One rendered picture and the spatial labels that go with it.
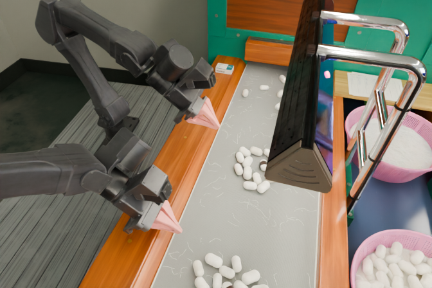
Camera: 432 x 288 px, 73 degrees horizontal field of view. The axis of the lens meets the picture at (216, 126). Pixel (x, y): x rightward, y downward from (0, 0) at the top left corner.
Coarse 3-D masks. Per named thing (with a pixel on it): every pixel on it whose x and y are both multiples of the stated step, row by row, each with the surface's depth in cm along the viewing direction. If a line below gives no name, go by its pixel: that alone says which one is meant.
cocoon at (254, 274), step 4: (248, 272) 56; (252, 272) 56; (256, 272) 56; (244, 276) 55; (248, 276) 55; (252, 276) 55; (256, 276) 55; (244, 280) 55; (248, 280) 55; (252, 280) 55; (256, 280) 56; (248, 284) 55
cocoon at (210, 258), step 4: (208, 256) 58; (212, 256) 58; (216, 256) 58; (208, 260) 58; (212, 260) 58; (216, 260) 57; (220, 260) 58; (212, 264) 58; (216, 264) 57; (220, 264) 57
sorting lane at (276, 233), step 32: (256, 96) 100; (224, 128) 89; (256, 128) 89; (224, 160) 79; (256, 160) 79; (192, 192) 71; (224, 192) 72; (256, 192) 72; (288, 192) 72; (192, 224) 65; (224, 224) 65; (256, 224) 65; (288, 224) 65; (192, 256) 60; (224, 256) 60; (256, 256) 60; (288, 256) 60
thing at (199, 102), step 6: (198, 96) 68; (204, 96) 70; (198, 102) 67; (204, 102) 69; (210, 102) 70; (192, 108) 65; (198, 108) 66; (210, 108) 70; (192, 114) 66; (204, 120) 73
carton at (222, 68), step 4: (220, 64) 108; (224, 64) 108; (228, 64) 108; (216, 68) 106; (220, 68) 106; (224, 68) 106; (228, 68) 106; (232, 68) 106; (216, 72) 107; (220, 72) 107; (224, 72) 106; (228, 72) 106; (232, 72) 107
